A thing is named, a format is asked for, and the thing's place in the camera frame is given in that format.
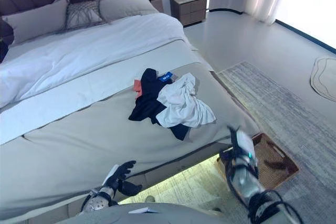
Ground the white crumpled garment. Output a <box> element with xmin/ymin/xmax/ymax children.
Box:
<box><xmin>155</xmin><ymin>73</ymin><xmax>217</xmax><ymax>128</ymax></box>

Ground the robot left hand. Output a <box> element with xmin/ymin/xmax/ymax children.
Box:
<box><xmin>102</xmin><ymin>160</ymin><xmax>143</xmax><ymax>197</ymax></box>

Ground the large bed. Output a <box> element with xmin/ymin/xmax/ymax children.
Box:
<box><xmin>0</xmin><ymin>11</ymin><xmax>260</xmax><ymax>222</ymax></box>

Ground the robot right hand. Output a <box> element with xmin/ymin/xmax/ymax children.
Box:
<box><xmin>226</xmin><ymin>126</ymin><xmax>256</xmax><ymax>162</ymax></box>

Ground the patterned decorative cushion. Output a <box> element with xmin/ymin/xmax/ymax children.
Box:
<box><xmin>65</xmin><ymin>0</ymin><xmax>106</xmax><ymax>31</ymax></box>

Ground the black garment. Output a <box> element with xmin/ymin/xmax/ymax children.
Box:
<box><xmin>128</xmin><ymin>68</ymin><xmax>191</xmax><ymax>141</ymax></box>

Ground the brown wicker basket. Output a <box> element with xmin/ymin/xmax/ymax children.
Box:
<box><xmin>214</xmin><ymin>132</ymin><xmax>300</xmax><ymax>190</ymax></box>

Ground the dark object at bedside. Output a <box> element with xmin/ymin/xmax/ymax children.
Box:
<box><xmin>0</xmin><ymin>16</ymin><xmax>15</xmax><ymax>64</ymax></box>

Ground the plain grey pillow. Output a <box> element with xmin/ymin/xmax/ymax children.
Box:
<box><xmin>2</xmin><ymin>0</ymin><xmax>70</xmax><ymax>46</ymax></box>
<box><xmin>98</xmin><ymin>0</ymin><xmax>159</xmax><ymax>23</ymax></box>

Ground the white duvet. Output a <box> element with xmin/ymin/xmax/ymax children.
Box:
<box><xmin>0</xmin><ymin>12</ymin><xmax>187</xmax><ymax>109</ymax></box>

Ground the red cloth piece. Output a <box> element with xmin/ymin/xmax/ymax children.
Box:
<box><xmin>133</xmin><ymin>79</ymin><xmax>144</xmax><ymax>98</ymax></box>

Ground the small beige round rug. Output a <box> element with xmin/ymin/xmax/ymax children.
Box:
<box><xmin>310</xmin><ymin>56</ymin><xmax>336</xmax><ymax>101</ymax></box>

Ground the blue tag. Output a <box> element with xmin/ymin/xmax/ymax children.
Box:
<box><xmin>158</xmin><ymin>71</ymin><xmax>178</xmax><ymax>84</ymax></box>

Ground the brown bedside table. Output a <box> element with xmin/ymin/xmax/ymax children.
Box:
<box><xmin>169</xmin><ymin>0</ymin><xmax>208</xmax><ymax>27</ymax></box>

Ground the grey striped floor rug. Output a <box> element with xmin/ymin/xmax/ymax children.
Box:
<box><xmin>119</xmin><ymin>60</ymin><xmax>336</xmax><ymax>224</ymax></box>

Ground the robot grey torso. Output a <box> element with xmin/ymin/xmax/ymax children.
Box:
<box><xmin>56</xmin><ymin>202</ymin><xmax>295</xmax><ymax>224</ymax></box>

